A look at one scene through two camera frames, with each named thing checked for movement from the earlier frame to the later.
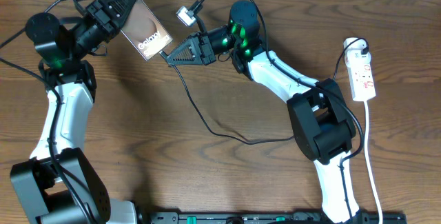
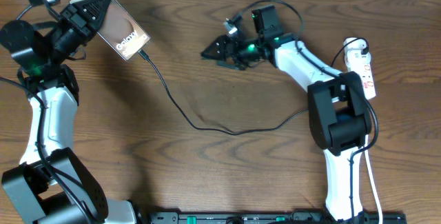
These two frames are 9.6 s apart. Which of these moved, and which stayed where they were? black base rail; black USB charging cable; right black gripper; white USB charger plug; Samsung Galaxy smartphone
Moved: black USB charging cable; Samsung Galaxy smartphone; right black gripper
Stayed: black base rail; white USB charger plug
